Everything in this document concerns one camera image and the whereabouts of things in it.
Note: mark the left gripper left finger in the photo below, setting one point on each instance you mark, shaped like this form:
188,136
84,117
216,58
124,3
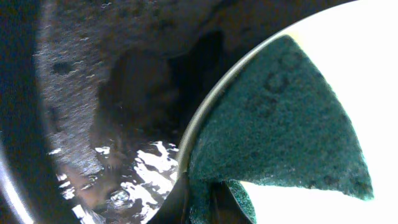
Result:
175,208

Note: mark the black round tray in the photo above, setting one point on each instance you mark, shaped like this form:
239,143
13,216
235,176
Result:
96,96

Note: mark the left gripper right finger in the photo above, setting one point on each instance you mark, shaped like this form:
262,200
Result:
224,206

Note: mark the green sponge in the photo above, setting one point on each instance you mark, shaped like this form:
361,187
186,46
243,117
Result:
273,120

